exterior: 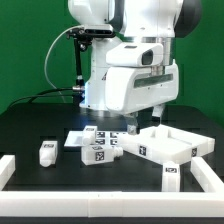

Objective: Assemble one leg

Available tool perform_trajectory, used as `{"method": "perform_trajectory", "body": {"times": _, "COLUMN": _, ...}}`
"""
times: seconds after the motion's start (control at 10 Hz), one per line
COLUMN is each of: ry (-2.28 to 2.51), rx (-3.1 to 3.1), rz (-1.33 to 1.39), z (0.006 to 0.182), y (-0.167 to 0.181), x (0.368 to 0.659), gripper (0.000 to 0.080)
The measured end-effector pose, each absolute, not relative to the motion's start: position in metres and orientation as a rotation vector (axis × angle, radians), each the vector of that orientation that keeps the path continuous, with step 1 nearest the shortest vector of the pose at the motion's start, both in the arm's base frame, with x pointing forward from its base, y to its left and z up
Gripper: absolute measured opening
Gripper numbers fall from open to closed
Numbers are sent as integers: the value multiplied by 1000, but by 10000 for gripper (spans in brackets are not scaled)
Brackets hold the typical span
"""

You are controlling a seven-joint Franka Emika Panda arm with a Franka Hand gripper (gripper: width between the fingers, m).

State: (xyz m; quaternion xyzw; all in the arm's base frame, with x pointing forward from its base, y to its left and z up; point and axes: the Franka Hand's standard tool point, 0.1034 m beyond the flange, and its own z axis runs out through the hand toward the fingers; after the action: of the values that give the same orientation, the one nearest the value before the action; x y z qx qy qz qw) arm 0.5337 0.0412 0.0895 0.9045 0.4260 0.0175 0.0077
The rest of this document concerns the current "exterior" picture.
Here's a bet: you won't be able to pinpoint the white camera cable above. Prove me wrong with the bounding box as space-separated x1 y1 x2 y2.
44 25 84 104

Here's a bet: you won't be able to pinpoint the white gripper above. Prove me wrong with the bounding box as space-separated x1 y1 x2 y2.
105 63 179 135

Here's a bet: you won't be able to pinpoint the black camera on stand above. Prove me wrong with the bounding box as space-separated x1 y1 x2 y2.
66 25 115 89

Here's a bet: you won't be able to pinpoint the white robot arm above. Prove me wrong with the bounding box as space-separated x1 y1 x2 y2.
68 0 202 135

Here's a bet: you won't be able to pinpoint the black cables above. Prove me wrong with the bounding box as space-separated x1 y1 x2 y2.
7 87 84 109

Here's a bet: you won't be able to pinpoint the white square tabletop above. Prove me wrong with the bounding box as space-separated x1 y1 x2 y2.
117 125 215 165

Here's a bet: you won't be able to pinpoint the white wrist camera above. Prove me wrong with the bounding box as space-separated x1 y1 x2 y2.
106 42 163 67

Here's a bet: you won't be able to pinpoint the white U-shaped fence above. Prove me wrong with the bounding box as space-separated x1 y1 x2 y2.
0 155 224 218

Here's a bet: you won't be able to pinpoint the white marker sheet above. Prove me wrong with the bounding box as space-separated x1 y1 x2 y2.
64 131 119 147

